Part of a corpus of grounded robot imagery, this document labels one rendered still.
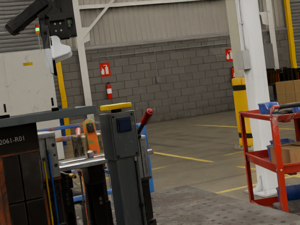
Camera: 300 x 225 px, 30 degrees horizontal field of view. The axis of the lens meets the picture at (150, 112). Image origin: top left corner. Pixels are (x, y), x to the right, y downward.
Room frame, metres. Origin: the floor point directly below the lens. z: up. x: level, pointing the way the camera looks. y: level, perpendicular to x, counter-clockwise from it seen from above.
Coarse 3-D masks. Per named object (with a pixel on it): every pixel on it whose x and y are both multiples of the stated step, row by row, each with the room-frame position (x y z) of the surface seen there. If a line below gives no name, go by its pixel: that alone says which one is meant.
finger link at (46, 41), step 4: (44, 24) 1.27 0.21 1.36; (44, 28) 1.26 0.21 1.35; (48, 28) 1.27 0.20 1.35; (44, 32) 1.25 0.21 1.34; (48, 32) 1.26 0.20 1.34; (44, 36) 1.25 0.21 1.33; (48, 36) 1.26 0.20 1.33; (44, 40) 1.24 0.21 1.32; (48, 40) 1.25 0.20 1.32; (44, 44) 1.24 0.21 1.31; (48, 44) 1.25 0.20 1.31; (44, 48) 1.24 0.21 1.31
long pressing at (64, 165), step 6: (150, 150) 1.67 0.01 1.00; (84, 156) 1.73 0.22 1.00; (96, 156) 1.70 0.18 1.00; (102, 156) 1.67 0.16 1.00; (60, 162) 1.66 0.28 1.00; (66, 162) 1.66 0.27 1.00; (72, 162) 1.62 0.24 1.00; (78, 162) 1.57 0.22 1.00; (84, 162) 1.57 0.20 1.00; (90, 162) 1.58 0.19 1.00; (96, 162) 1.59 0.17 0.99; (102, 162) 1.59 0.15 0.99; (60, 168) 1.54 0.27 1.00; (66, 168) 1.55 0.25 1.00; (72, 168) 1.55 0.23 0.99; (78, 168) 1.56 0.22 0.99
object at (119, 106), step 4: (112, 104) 1.35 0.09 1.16; (116, 104) 1.33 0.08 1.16; (120, 104) 1.33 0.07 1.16; (124, 104) 1.34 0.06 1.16; (128, 104) 1.34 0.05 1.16; (100, 108) 1.37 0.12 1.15; (104, 108) 1.35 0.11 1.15; (108, 108) 1.32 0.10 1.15; (112, 108) 1.33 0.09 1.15; (116, 108) 1.33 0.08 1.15; (120, 108) 1.34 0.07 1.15; (112, 112) 1.35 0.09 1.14
